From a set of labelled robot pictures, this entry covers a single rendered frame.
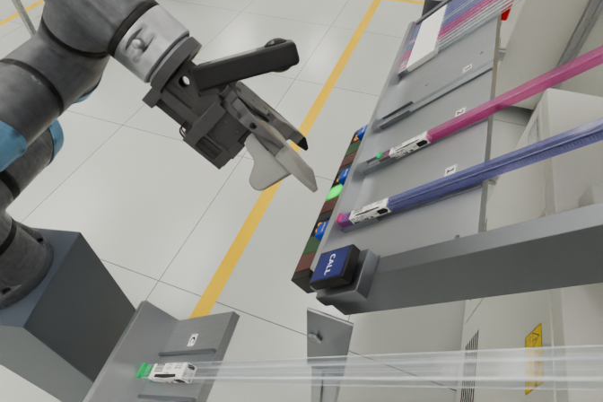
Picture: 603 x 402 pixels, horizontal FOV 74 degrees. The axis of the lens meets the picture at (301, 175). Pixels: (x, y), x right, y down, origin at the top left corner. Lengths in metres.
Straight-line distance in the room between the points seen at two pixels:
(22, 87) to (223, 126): 0.19
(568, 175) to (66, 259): 0.91
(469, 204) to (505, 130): 1.56
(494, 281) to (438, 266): 0.05
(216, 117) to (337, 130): 1.36
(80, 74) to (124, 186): 1.20
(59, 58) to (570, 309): 0.71
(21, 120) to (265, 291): 0.97
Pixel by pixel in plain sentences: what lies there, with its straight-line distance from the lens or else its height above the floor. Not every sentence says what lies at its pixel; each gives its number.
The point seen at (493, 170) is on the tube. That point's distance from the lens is 0.42.
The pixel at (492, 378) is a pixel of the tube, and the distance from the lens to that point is 0.22.
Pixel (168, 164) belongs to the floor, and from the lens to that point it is 1.72.
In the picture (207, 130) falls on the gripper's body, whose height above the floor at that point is 0.87.
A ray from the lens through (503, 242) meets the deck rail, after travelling 0.35.
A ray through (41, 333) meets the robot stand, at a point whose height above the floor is 0.50.
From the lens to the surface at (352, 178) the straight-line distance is 0.58.
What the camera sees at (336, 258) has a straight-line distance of 0.41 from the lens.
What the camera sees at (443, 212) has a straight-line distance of 0.43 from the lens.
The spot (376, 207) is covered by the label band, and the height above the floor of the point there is 0.78.
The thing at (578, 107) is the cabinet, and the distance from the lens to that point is 1.05.
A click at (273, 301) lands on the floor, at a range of 1.28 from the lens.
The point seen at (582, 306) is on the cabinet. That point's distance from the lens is 0.70.
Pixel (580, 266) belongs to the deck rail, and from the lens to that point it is 0.36.
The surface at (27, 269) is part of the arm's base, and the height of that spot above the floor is 0.59.
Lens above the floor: 1.15
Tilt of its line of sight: 47 degrees down
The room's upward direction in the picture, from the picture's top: 1 degrees counter-clockwise
